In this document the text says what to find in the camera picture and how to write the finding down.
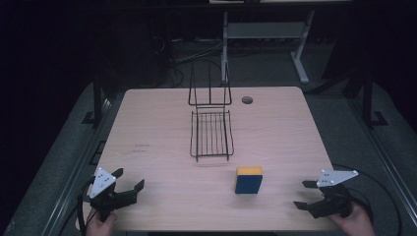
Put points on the person's right hand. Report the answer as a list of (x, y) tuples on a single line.
[(357, 224)]

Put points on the black metal stand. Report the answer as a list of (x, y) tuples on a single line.
[(367, 98), (97, 98)]

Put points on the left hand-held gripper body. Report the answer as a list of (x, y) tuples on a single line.
[(102, 183)]

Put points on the white metal desk frame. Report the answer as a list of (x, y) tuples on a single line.
[(262, 30)]

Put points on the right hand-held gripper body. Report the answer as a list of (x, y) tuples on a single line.
[(334, 177)]

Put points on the aluminium rail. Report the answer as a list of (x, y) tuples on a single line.
[(387, 164), (75, 170)]

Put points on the person's left hand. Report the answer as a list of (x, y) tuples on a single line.
[(97, 226)]

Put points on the blue and yellow block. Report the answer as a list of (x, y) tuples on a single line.
[(248, 183)]

